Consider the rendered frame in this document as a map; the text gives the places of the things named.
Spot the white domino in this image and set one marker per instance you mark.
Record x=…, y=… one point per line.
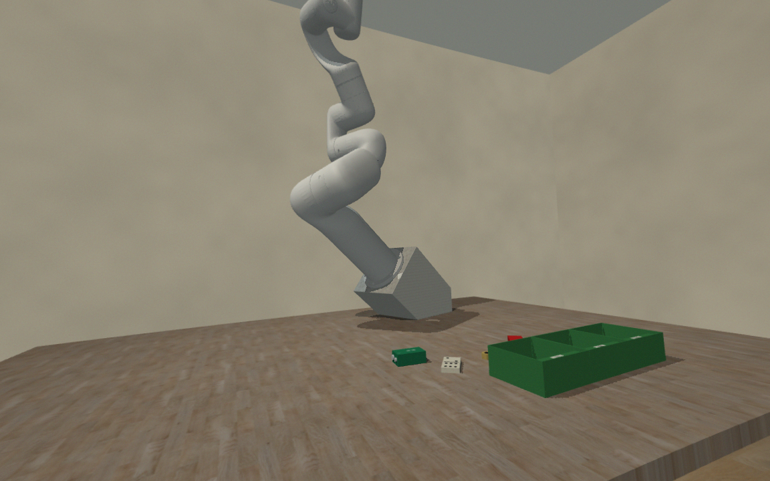
x=451, y=365

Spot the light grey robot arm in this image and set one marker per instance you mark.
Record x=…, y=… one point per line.
x=356, y=157

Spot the green rack of bins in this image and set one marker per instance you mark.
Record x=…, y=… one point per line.
x=599, y=356

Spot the green 9v battery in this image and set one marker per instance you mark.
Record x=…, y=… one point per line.
x=409, y=356

